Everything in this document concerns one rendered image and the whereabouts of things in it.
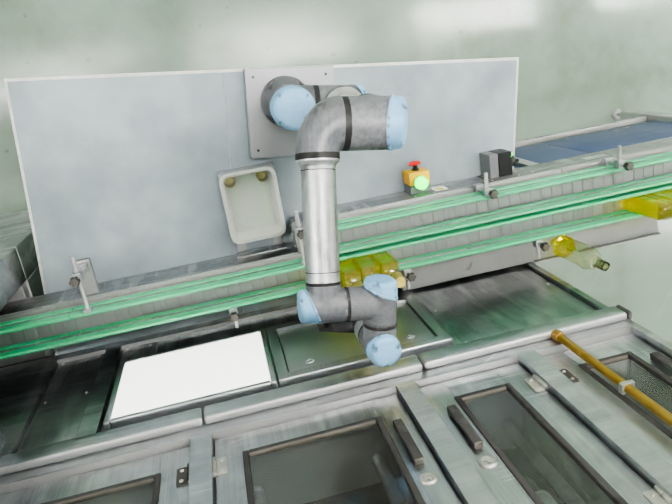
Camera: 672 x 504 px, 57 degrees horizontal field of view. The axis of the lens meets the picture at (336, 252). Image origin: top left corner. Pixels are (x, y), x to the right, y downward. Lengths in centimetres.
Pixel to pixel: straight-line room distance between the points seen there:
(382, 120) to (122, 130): 93
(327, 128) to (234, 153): 73
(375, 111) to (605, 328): 85
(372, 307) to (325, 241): 18
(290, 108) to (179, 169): 46
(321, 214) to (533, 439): 64
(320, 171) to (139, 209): 86
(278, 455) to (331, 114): 74
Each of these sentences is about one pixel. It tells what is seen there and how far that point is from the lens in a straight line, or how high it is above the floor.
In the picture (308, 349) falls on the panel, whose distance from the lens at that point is 172.
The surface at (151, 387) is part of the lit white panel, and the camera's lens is 174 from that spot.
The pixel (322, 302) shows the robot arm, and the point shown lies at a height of 151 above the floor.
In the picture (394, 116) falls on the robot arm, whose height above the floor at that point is 145.
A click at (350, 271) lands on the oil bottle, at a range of 179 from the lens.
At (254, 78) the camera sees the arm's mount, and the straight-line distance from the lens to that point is 192.
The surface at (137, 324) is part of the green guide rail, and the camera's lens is 192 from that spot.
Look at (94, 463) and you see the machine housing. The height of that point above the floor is 143.
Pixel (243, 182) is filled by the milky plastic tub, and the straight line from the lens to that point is 198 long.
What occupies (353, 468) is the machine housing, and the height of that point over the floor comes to 166.
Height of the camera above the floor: 272
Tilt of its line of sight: 70 degrees down
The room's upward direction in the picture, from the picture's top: 144 degrees clockwise
